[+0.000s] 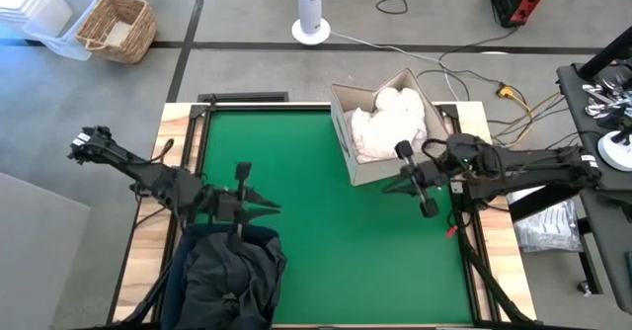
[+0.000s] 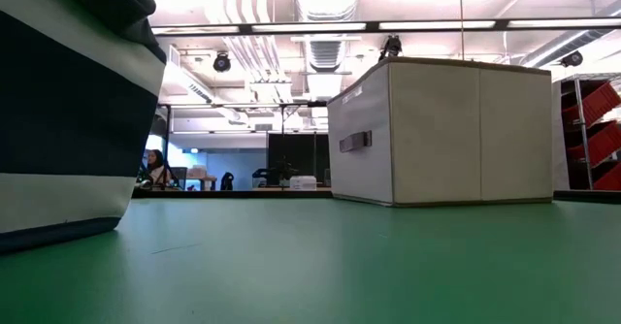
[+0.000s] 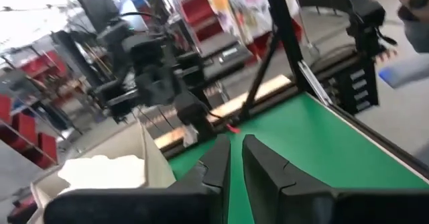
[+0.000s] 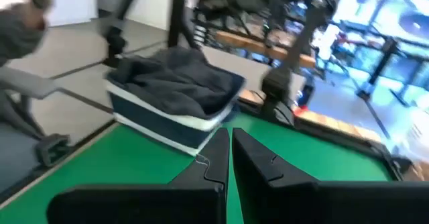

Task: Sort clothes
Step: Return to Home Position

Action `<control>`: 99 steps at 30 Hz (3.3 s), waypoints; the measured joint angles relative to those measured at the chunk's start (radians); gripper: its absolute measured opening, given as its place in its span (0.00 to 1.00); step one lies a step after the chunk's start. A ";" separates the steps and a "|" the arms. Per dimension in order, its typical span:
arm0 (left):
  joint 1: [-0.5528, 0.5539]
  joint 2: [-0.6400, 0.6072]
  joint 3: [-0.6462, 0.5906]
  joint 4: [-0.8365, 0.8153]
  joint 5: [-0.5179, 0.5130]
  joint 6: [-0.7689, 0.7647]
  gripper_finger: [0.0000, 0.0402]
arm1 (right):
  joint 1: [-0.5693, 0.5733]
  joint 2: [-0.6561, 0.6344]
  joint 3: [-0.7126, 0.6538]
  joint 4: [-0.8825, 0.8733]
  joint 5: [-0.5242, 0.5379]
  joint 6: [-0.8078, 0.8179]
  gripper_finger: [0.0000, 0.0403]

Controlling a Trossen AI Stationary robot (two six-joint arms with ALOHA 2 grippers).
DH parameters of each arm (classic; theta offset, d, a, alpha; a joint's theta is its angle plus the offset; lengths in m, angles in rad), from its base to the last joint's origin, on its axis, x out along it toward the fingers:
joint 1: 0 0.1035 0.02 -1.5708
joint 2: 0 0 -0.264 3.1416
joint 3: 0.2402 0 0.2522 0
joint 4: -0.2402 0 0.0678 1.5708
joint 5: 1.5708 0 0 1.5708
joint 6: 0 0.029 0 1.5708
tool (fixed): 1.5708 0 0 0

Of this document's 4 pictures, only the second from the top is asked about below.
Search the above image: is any ceiling air vent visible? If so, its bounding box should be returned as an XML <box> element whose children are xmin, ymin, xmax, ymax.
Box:
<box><xmin>309</xmin><ymin>40</ymin><xmax>343</xmax><ymax>72</ymax></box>

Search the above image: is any navy white striped fabric bin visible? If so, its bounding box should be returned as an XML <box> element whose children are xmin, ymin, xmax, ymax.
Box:
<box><xmin>0</xmin><ymin>0</ymin><xmax>168</xmax><ymax>255</ymax></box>

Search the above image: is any thin hanging wire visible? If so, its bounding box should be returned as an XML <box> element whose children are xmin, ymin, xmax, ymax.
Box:
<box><xmin>458</xmin><ymin>0</ymin><xmax>466</xmax><ymax>59</ymax></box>

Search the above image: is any black overhead camera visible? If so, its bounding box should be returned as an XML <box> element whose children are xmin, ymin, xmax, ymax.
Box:
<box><xmin>380</xmin><ymin>35</ymin><xmax>404</xmax><ymax>59</ymax></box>

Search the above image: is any grey box handle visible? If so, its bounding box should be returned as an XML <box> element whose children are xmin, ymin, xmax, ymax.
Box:
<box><xmin>338</xmin><ymin>129</ymin><xmax>374</xmax><ymax>154</ymax></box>

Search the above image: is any red storage bin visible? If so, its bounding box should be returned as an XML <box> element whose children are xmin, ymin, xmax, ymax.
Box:
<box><xmin>562</xmin><ymin>81</ymin><xmax>621</xmax><ymax>126</ymax></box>
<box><xmin>566</xmin><ymin>119</ymin><xmax>621</xmax><ymax>168</ymax></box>
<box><xmin>592</xmin><ymin>161</ymin><xmax>621</xmax><ymax>192</ymax></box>

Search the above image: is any black table frame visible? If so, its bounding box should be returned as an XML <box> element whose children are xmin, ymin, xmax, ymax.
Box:
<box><xmin>131</xmin><ymin>189</ymin><xmax>621</xmax><ymax>205</ymax></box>

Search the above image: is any beige fabric storage box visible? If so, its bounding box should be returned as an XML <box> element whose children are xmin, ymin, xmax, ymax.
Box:
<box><xmin>327</xmin><ymin>55</ymin><xmax>554</xmax><ymax>208</ymax></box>

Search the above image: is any green table mat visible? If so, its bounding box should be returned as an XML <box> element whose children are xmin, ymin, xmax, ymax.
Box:
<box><xmin>0</xmin><ymin>196</ymin><xmax>621</xmax><ymax>324</ymax></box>

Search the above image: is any person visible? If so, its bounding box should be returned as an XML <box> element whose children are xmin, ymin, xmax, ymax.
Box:
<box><xmin>144</xmin><ymin>148</ymin><xmax>172</xmax><ymax>188</ymax></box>

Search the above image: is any black overhead light bar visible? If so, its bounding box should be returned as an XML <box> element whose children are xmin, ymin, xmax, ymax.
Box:
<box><xmin>149</xmin><ymin>16</ymin><xmax>621</xmax><ymax>37</ymax></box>

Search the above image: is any metal shelf rack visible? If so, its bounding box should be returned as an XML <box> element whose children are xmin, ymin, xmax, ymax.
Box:
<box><xmin>557</xmin><ymin>73</ymin><xmax>621</xmax><ymax>192</ymax></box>

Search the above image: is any black ceiling dome fixture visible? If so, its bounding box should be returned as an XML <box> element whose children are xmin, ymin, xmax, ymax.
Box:
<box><xmin>212</xmin><ymin>51</ymin><xmax>233</xmax><ymax>73</ymax></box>
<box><xmin>560</xmin><ymin>50</ymin><xmax>584</xmax><ymax>68</ymax></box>

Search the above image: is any small white box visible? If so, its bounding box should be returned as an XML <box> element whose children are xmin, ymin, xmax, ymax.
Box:
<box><xmin>289</xmin><ymin>175</ymin><xmax>318</xmax><ymax>191</ymax></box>

